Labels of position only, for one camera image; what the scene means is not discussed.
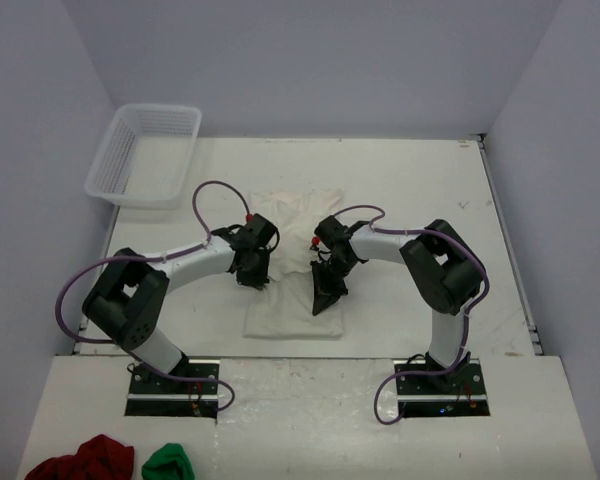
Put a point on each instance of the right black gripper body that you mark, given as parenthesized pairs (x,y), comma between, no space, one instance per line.
(340,268)

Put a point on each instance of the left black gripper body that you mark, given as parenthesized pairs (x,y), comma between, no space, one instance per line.
(261,251)

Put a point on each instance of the white t shirt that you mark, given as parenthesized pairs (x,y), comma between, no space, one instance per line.
(283,310)

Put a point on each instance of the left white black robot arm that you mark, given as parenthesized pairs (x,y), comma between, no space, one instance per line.
(128,296)

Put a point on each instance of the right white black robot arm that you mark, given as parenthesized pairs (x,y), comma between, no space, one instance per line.
(448,276)

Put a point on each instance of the white plastic basket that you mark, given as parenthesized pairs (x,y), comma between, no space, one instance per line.
(144,156)

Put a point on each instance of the green t shirt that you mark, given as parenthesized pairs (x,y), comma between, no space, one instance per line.
(170,462)

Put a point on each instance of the red t shirt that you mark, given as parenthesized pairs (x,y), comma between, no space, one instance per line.
(98,458)

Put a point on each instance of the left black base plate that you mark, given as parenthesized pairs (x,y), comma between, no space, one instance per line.
(150,395)

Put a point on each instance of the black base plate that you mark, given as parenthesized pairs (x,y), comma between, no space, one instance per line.
(150,395)
(460,394)

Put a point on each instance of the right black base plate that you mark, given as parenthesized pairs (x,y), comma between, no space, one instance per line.
(460,394)

